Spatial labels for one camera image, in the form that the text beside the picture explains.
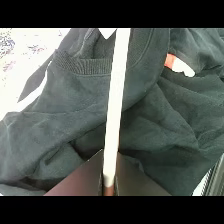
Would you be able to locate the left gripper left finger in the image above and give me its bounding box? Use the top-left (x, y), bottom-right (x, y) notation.
top-left (44, 148), bottom-right (105, 197)

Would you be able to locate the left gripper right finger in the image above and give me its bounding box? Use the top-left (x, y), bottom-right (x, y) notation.
top-left (114, 152), bottom-right (172, 197)

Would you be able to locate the black sweatshirt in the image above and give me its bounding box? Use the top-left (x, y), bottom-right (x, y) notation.
top-left (0, 27), bottom-right (224, 197)

